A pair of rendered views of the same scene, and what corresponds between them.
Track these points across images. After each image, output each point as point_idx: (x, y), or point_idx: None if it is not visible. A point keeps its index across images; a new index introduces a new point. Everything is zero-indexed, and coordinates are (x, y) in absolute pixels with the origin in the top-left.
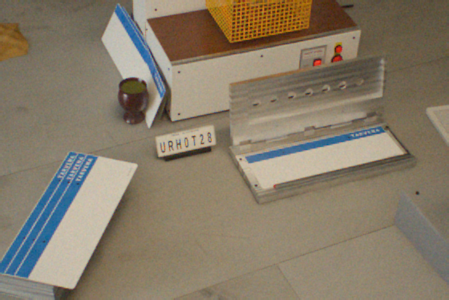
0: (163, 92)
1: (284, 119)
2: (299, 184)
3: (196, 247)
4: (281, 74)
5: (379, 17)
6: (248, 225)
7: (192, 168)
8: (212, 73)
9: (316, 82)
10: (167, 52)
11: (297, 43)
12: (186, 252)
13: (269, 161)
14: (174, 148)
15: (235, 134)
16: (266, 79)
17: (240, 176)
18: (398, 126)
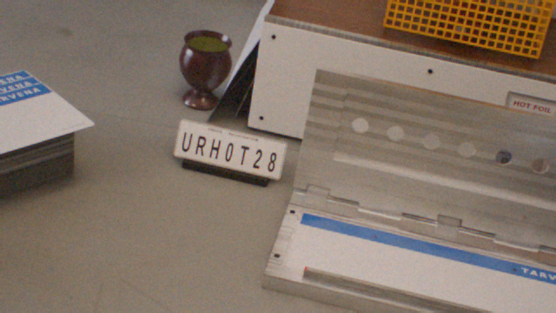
0: (241, 64)
1: (401, 180)
2: (353, 289)
3: (92, 293)
4: (421, 89)
5: None
6: (210, 305)
7: (213, 194)
8: (332, 65)
9: (486, 136)
10: (276, 3)
11: (504, 76)
12: (69, 290)
13: (338, 236)
14: (205, 153)
15: (302, 164)
16: (387, 83)
17: (273, 238)
18: None
